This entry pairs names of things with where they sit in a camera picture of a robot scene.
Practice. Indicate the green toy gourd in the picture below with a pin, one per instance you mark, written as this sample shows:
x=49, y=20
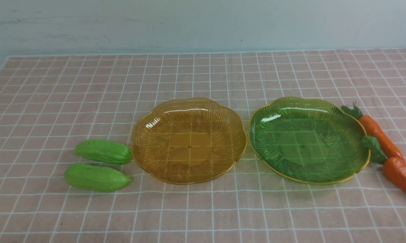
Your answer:
x=106, y=151
x=95, y=178

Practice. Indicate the orange toy carrot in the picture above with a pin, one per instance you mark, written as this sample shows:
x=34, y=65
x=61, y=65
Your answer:
x=393, y=165
x=373, y=129

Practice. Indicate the amber ribbed plastic plate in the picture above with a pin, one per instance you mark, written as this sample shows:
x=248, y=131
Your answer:
x=188, y=141

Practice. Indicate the green ribbed plastic plate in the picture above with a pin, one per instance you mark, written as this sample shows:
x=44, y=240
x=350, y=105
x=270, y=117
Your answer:
x=309, y=141

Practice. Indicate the pink checkered tablecloth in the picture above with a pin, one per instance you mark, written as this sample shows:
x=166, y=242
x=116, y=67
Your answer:
x=48, y=104

